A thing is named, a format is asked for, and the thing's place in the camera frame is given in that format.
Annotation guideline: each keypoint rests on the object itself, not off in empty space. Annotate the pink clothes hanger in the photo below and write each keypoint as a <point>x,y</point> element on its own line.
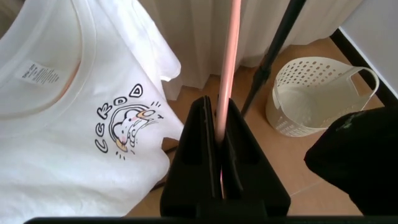
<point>228,62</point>

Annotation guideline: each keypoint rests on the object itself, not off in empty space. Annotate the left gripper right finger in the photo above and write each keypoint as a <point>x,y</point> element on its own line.
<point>258,193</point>

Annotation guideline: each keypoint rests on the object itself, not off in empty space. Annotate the white laundry basket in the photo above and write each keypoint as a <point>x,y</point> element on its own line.
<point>311,105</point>

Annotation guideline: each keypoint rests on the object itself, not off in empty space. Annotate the black clothes rack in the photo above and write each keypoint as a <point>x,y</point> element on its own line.
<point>273,49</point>

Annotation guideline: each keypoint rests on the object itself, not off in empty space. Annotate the black garment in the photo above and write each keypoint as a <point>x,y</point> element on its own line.
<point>360,161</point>

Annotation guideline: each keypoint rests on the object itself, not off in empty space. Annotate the white garment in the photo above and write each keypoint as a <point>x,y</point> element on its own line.
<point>62,149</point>

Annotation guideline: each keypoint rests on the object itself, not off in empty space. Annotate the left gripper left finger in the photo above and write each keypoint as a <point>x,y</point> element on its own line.
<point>192,186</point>

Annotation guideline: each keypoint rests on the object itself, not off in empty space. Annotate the beige curtain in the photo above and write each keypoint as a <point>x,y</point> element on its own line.
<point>199,37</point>

